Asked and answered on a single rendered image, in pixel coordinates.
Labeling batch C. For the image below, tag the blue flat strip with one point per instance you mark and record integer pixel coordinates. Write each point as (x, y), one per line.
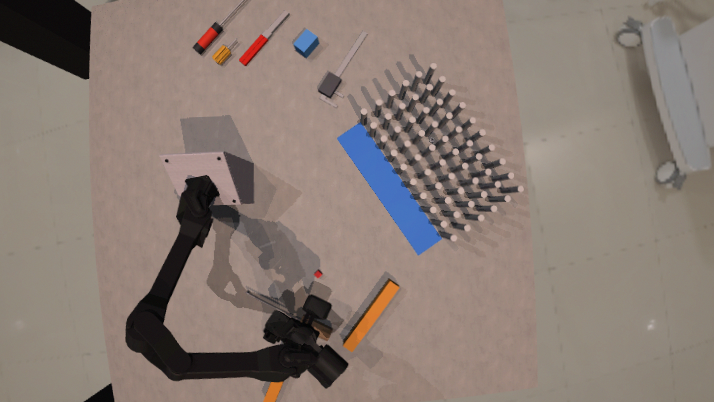
(389, 188)

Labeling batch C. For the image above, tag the blue cube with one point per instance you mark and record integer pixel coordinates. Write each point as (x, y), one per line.
(306, 43)

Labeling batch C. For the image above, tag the orange rectangular bar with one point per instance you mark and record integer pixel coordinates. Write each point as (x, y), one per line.
(370, 316)
(273, 391)

